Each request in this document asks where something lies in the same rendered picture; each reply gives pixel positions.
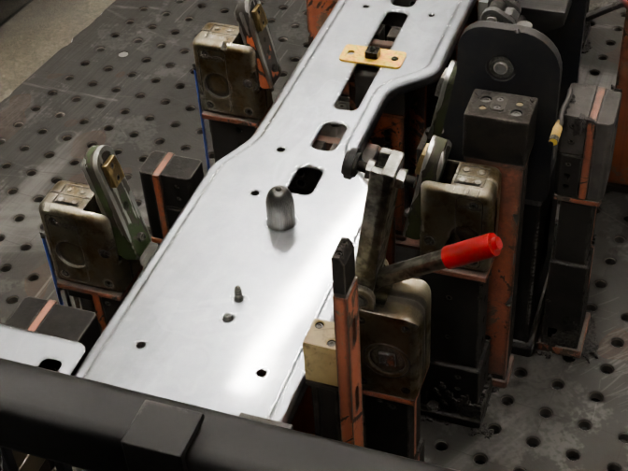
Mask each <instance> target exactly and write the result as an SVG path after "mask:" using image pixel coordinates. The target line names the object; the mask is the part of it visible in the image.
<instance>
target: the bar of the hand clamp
mask: <svg viewBox="0 0 628 471"><path fill-rule="evenodd" d="M404 159H405V154H404V153H403V152H401V151H398V150H390V149H386V148H381V150H380V152H379V157H378V161H377V160H374V159H370V160H369V161H368V162H364V161H362V154H361V153H360V149H357V148H354V147H352V148H351V149H350V150H347V152H346V154H345V157H344V160H343V163H342V166H341V174H343V178H346V179H352V178H355V177H356V175H357V173H358V171H359V172H362V173H364V178H368V185H367V191H366V197H365V203H364V214H363V219H362V225H361V231H360V236H359V242H358V248H357V253H356V259H355V277H358V284H359V285H363V286H365V287H367V288H369V289H370V290H372V292H374V290H375V285H376V280H377V275H378V271H379V269H380V268H381V267H383V266H384V262H385V257H386V252H387V248H388V242H389V237H390V232H391V228H392V222H393V213H394V209H395V203H396V198H397V194H398V189H403V188H404V186H405V185H406V186H408V187H412V188H414V186H415V183H416V179H417V177H414V176H411V175H408V174H407V173H408V170H407V169H405V168H403V163H404ZM377 163H378V165H377Z"/></svg>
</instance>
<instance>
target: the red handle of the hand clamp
mask: <svg viewBox="0 0 628 471"><path fill-rule="evenodd" d="M501 248H503V243H502V240H501V238H500V237H499V236H496V234H494V233H488V234H485V235H479V236H476V237H473V238H470V239H466V240H464V241H461V242H457V243H454V244H451V245H447V246H445V247H443V248H442V250H437V251H434V252H430V253H427V254H424V255H421V256H418V257H415V258H411V259H408V260H405V261H402V262H399V263H396V264H390V265H387V266H383V267H381V268H380V269H379V271H378V275H377V280H376V285H375V289H378V288H380V287H384V286H387V285H391V284H394V283H397V282H400V281H404V280H407V279H411V278H416V277H419V276H423V275H426V274H430V273H433V272H435V271H439V270H442V269H446V268H448V269H453V268H456V267H460V266H463V265H467V264H472V263H475V262H479V261H483V260H486V259H490V258H492V257H496V256H498V255H499V254H500V252H501Z"/></svg>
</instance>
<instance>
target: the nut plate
mask: <svg viewBox="0 0 628 471"><path fill-rule="evenodd" d="M370 47H371V46H368V47H366V46H359V45H352V44H348V45H346V46H345V48H344V49H343V50H342V52H341V54H340V56H339V60H340V61H342V62H348V63H355V64H366V65H373V66H379V67H386V68H391V69H399V68H401V66H402V64H403V62H404V60H405V59H406V57H407V54H406V53H405V52H404V51H398V50H385V49H381V48H380V47H375V46H374V47H375V49H376V50H375V51H370V50H369V49H370ZM349 52H354V54H348V53H349ZM393 56H396V57H397V59H398V60H397V61H392V57H393Z"/></svg>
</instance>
